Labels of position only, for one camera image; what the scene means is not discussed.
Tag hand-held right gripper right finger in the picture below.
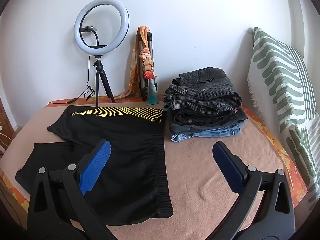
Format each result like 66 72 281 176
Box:
211 141 294 240

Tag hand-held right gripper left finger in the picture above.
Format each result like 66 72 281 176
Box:
27 139 118 240

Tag stack of black clothes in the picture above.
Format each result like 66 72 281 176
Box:
15 106 174 225

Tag plain black folded pants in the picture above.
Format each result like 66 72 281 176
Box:
169 107 247 133

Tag grey tweed folded pants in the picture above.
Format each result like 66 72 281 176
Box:
162 67 242 113

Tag peach blanket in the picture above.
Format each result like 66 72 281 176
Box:
0 102 293 240

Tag blue folded jeans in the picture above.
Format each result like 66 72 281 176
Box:
171 122 247 142

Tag orange floral bed sheet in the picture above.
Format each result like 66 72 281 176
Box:
0 94 308 207

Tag black mini tripod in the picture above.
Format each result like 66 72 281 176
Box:
94 54 116 107

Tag teal cloth piece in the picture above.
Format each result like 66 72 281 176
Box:
146 79 159 105

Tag wooden furniture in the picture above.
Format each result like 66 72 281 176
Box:
0 97 15 155

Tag green striped white pillow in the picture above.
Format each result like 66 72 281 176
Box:
247 27 320 203

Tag orange patterned scarf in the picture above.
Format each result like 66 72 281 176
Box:
115 26 158 100

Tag folded grey stand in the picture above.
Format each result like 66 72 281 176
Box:
136 31 157 102

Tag black gooseneck phone holder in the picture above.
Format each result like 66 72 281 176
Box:
81 26 108 49

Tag black power cable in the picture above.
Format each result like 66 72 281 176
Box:
48 55 97 105

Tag white ring light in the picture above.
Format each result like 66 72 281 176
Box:
74 0 130 55

